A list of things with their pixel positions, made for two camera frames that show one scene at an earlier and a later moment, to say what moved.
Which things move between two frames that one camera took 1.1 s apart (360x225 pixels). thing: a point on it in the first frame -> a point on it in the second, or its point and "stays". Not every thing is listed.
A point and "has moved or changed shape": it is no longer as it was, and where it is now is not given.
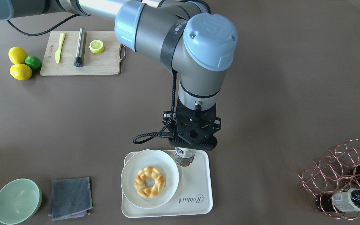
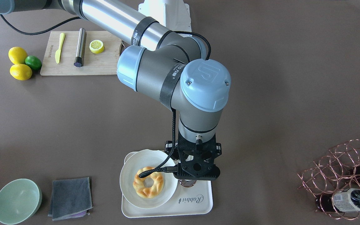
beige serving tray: [194, 197] stays
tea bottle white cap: [184, 157] has moved or changed shape
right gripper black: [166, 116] -> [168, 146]
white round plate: [150, 158] stays
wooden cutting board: [108, 62] stays
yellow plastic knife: [57, 53] stays
